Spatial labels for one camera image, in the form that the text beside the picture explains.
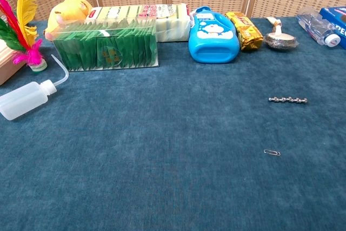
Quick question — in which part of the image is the yellow plush toy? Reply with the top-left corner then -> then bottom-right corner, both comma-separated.
44,0 -> 94,40

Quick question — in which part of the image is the clear plastic water bottle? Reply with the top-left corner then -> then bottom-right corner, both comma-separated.
296,6 -> 341,49

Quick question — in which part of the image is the silver bead chain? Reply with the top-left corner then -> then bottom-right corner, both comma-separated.
268,96 -> 309,105

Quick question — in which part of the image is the white squeeze wash bottle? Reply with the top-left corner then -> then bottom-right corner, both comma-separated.
0,54 -> 70,121

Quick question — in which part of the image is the clear box of green sachets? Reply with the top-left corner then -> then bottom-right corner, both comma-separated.
52,17 -> 159,72

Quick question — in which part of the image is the steel wool scrubber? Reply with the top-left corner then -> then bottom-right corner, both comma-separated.
264,16 -> 299,51

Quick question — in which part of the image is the light wooden box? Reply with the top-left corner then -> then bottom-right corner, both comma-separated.
0,38 -> 27,86

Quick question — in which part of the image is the golden foil snack pack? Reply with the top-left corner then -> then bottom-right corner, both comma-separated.
225,11 -> 264,52

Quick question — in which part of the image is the blue cookie box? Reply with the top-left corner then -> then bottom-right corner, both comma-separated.
319,5 -> 346,50

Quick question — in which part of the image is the blue velvet table cloth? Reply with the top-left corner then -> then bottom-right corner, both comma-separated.
0,16 -> 346,231

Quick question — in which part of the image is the colourful feather shuttlecock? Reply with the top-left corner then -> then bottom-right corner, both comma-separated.
0,0 -> 48,72

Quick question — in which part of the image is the blue cartoon detergent bottle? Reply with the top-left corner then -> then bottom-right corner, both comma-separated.
188,5 -> 241,64

